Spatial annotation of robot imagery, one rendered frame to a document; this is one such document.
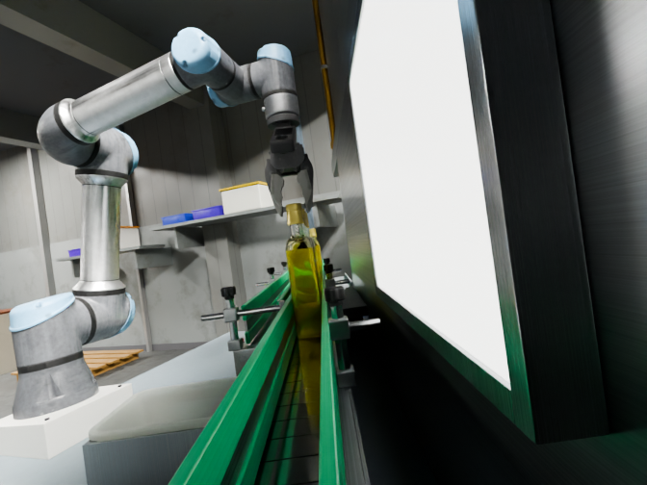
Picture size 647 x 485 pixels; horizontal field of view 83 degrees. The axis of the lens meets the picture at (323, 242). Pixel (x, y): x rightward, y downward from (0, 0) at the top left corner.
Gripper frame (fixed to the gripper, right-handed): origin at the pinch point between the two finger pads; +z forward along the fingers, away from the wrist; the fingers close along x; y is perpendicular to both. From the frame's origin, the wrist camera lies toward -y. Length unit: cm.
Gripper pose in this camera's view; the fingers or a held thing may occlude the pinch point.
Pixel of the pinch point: (294, 209)
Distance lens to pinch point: 79.5
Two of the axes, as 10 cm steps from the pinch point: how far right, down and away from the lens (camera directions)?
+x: -9.9, 1.3, 0.2
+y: 0.2, 0.0, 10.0
